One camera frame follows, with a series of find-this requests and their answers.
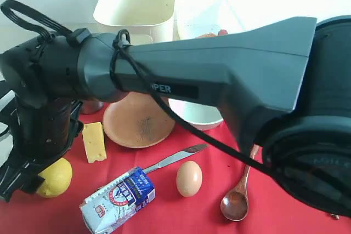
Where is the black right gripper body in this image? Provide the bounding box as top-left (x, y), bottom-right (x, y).
top-left (1, 97), bottom-right (83, 190)

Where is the yellow lemon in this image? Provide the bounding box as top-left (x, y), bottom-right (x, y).
top-left (36, 158), bottom-right (73, 198)

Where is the yellow cheese wedge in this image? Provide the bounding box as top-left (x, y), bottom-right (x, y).
top-left (82, 122), bottom-right (107, 163)

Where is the brown egg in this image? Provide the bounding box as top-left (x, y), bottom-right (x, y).
top-left (176, 161), bottom-right (202, 197)

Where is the fried chicken nugget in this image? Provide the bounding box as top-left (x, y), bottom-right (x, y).
top-left (197, 32), bottom-right (217, 38)

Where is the red toy sausage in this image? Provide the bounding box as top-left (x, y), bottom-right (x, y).
top-left (218, 29), bottom-right (228, 36)

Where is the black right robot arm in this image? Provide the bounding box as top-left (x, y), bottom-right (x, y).
top-left (1, 16), bottom-right (350, 216)

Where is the stainless steel cup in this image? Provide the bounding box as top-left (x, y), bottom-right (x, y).
top-left (81, 100), bottom-right (104, 115)

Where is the brown wooden plate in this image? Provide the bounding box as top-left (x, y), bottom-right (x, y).
top-left (103, 92), bottom-right (175, 149)

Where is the blue white milk carton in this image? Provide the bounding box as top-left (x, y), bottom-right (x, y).
top-left (80, 167), bottom-right (155, 233)

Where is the red table cloth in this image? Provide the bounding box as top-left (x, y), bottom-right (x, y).
top-left (1, 127), bottom-right (350, 233)

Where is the metal table knife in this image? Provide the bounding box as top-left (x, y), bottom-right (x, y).
top-left (143, 144), bottom-right (207, 174)

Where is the cream plastic storage bin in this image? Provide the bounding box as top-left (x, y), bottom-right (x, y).
top-left (93, 0), bottom-right (175, 43)

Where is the white ceramic bowl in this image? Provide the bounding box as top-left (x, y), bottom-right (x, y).
top-left (168, 99), bottom-right (223, 131)

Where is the dark wooden spoon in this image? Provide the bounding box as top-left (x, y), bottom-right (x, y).
top-left (220, 143), bottom-right (261, 222)

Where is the white perforated plastic basket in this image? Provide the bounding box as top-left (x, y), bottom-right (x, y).
top-left (177, 0), bottom-right (245, 39)

